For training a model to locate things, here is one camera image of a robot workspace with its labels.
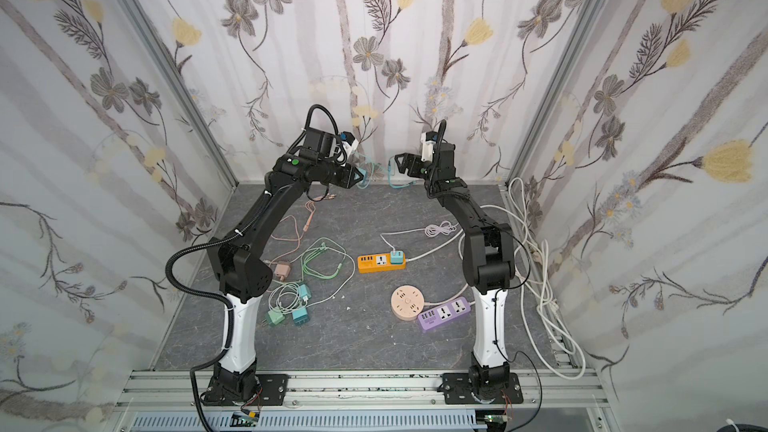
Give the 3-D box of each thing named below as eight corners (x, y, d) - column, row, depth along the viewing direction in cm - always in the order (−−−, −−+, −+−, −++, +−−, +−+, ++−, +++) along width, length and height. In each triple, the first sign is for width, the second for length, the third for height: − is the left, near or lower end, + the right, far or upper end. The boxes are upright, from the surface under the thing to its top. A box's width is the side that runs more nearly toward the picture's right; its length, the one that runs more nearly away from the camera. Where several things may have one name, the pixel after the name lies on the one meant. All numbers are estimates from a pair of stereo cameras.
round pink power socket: (390, 320, 88) (390, 316, 85) (390, 289, 94) (390, 285, 91) (424, 320, 88) (425, 316, 85) (422, 290, 94) (423, 285, 92)
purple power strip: (420, 331, 85) (421, 328, 83) (414, 317, 88) (415, 314, 86) (471, 311, 89) (474, 308, 87) (464, 298, 92) (466, 295, 89)
